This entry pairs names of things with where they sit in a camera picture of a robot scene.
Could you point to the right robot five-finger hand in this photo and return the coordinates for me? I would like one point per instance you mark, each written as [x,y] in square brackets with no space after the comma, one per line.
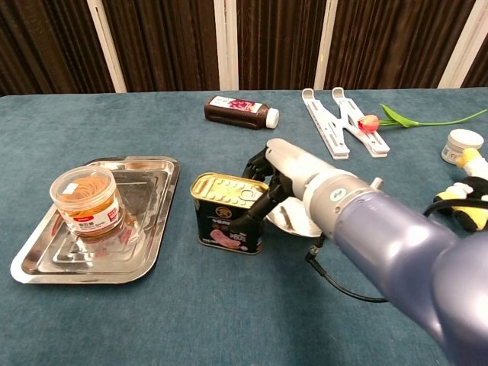
[293,164]

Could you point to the white frame post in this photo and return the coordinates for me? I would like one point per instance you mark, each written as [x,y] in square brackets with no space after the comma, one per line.
[107,45]
[226,45]
[466,45]
[326,45]

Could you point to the dark brown curtain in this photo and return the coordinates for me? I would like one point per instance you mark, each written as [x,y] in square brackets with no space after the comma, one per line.
[171,45]

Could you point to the rectangular stainless steel tray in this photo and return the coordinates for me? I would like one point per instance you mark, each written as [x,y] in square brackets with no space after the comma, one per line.
[95,267]

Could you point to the artificial pink tulip flower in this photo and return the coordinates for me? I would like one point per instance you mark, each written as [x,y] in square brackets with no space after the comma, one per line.
[368,122]

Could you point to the white folding laptop stand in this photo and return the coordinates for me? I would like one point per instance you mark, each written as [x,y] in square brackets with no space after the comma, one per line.
[334,141]

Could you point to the blue felt table cover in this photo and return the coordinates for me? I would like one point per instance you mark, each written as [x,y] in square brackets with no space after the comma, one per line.
[190,324]

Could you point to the round stainless steel plate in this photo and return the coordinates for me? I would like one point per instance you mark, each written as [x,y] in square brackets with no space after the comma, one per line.
[293,217]

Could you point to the gold sardine tin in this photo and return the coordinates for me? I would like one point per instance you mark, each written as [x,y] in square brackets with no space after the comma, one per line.
[225,225]

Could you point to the dark juice bottle white cap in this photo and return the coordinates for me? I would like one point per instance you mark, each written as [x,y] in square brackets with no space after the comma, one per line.
[236,110]

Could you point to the small white jar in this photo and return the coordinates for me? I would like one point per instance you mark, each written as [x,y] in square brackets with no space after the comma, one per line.
[463,143]

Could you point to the penguin plush toy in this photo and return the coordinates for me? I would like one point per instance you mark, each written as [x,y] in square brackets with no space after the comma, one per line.
[469,221]

